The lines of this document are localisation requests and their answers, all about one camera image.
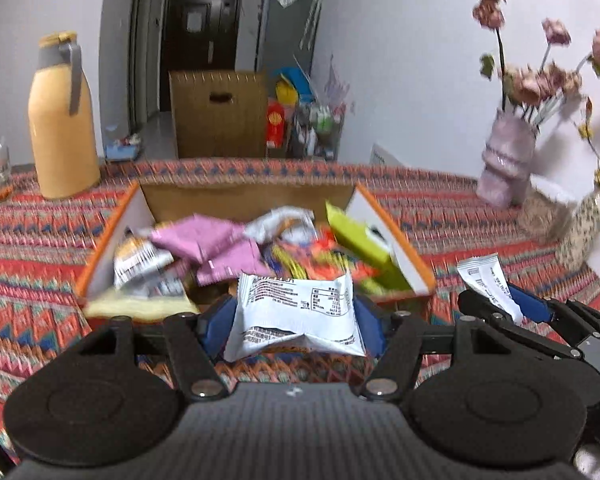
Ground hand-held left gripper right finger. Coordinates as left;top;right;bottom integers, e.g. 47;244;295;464
352;295;503;402

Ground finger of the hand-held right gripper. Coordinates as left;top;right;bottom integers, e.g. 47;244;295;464
507;282;600;346
457;287;588;361

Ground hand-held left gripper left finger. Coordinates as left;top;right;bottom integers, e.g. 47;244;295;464
80;295;236;401

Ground white snack packet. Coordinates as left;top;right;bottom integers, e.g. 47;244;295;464
223;271;367;362
456;254;525;325

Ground pink snack packet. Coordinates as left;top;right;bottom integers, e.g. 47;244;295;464
195;240;276;287
150;214;248;266

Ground green snack packet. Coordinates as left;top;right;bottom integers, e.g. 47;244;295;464
325;201;413;292

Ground pale yellow snack packet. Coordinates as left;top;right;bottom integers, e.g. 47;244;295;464
85;290;201;322

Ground orange chips bag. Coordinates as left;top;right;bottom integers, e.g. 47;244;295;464
267;230;381;286

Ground red cardboard box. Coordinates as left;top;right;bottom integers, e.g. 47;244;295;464
75;180;437;331

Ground floral patterned vase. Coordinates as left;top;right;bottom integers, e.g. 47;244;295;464
557;187;600;272

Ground clear storage container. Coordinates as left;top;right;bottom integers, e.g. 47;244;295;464
517;175;581;241

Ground pink textured vase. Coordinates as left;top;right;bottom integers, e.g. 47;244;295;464
476;109;540;208

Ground metal rack with bottles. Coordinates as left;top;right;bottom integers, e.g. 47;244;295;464
290;102;346;161

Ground brown cardboard box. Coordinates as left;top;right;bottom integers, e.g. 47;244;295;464
169;70;269;159

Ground bunch of dried pink roses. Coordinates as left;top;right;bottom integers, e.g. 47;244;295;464
472;0;600;126

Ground yellow thermos jug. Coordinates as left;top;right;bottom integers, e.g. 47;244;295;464
27;31;102;201

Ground blue and yellow bags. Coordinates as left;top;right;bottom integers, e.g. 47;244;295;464
275;67;316;106

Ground dark door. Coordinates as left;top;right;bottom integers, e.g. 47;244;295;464
160;0;243;113

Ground grey refrigerator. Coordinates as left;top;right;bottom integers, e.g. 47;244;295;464
255;0;323;81

